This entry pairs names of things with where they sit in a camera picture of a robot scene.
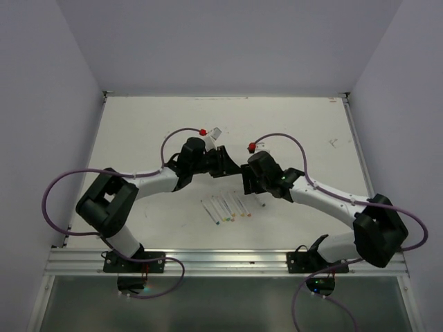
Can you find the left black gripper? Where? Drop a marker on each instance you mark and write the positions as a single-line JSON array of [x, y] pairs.
[[224, 164]]

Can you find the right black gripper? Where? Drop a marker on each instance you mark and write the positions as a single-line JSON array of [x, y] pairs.
[[249, 184]]

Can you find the orange cap marker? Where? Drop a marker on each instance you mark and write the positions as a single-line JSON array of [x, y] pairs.
[[241, 205]]

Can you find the light green cap marker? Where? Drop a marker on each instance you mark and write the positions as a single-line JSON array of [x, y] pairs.
[[226, 216]]

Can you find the teal green marker pen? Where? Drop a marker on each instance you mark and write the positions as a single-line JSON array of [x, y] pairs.
[[209, 213]]

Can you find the dark green cap marker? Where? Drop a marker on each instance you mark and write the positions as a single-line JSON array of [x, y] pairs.
[[260, 201]]

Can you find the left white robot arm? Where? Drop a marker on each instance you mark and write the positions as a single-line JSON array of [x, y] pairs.
[[108, 201]]

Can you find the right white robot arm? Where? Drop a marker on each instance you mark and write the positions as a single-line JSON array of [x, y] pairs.
[[376, 230]]

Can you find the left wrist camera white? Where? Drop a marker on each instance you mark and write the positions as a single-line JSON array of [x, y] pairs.
[[211, 137]]

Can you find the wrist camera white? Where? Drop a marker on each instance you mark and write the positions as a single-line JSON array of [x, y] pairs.
[[211, 137], [261, 146]]

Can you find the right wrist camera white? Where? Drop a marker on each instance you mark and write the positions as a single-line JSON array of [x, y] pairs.
[[261, 146]]

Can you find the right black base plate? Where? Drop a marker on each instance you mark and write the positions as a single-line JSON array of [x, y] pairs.
[[307, 263]]

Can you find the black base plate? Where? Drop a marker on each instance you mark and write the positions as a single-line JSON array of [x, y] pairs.
[[307, 263], [115, 264]]

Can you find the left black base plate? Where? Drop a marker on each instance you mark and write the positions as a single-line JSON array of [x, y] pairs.
[[115, 264]]

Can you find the aluminium rail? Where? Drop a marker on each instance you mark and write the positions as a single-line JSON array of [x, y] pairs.
[[207, 263]]

